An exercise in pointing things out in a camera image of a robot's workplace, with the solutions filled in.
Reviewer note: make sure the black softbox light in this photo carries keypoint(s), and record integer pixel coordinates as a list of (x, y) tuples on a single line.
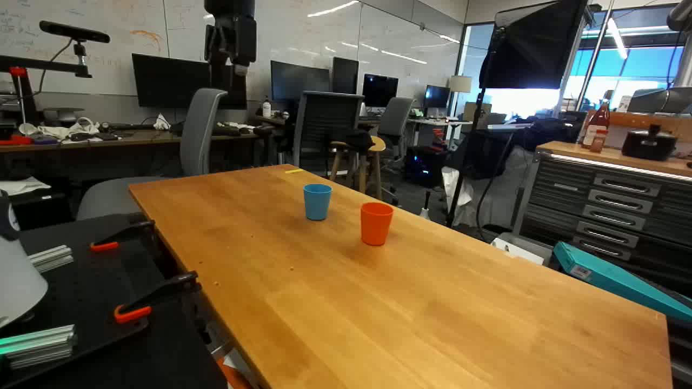
[(529, 45)]

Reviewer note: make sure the blue-lit monitor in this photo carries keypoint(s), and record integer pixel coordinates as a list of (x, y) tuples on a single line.
[(434, 96)]

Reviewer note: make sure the dark wooden desk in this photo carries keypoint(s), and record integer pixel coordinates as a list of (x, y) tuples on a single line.
[(108, 143)]

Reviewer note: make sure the teal case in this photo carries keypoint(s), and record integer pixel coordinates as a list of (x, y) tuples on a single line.
[(618, 282)]

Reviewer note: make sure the red bottle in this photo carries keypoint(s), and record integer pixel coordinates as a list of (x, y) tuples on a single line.
[(595, 130)]

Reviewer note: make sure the large black monitor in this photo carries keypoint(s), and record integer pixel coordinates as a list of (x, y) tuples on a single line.
[(168, 81)]

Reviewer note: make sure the long aluminum extrusion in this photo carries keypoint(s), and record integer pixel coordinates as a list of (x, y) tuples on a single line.
[(34, 343)]

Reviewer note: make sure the white cloth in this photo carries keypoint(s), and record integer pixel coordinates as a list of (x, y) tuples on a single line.
[(49, 130)]

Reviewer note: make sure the blue plastic cup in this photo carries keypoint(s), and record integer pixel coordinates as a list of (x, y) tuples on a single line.
[(315, 203)]

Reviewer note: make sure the orange plastic cup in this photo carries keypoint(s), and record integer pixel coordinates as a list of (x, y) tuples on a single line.
[(376, 224)]

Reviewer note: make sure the white box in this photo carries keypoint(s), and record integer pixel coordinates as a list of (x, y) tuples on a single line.
[(519, 249)]

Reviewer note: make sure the gray mesh chair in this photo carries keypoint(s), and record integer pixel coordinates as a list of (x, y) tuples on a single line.
[(393, 120)]

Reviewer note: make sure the gray office chair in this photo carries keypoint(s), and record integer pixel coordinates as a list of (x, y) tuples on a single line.
[(196, 131)]

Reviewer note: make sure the narrow black monitor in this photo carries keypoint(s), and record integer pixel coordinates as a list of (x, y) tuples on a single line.
[(345, 73)]

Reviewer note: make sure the small black monitor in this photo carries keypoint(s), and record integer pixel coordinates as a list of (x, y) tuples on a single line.
[(379, 89)]

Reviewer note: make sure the black red camera stand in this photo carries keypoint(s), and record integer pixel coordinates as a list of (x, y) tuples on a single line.
[(23, 77)]

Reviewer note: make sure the black light stand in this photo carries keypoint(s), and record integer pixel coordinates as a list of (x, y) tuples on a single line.
[(465, 151)]

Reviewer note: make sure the gray drawer cabinet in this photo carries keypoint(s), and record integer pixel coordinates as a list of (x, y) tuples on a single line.
[(612, 205)]

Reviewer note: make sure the large orange black clamp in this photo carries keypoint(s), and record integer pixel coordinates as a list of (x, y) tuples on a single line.
[(136, 311)]

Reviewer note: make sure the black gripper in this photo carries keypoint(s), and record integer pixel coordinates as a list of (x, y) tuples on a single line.
[(232, 38)]

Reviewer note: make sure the short aluminum extrusion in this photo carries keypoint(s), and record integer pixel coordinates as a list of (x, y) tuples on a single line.
[(49, 257)]

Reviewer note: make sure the black bar camera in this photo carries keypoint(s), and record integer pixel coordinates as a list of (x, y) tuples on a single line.
[(71, 30)]

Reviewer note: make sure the black board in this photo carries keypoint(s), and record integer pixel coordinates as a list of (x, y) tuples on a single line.
[(87, 287)]

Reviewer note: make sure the small white bottle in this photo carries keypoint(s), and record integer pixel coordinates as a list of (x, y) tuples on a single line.
[(266, 109)]

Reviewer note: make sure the white table lamp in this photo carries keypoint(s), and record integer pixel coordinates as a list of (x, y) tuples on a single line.
[(458, 83)]

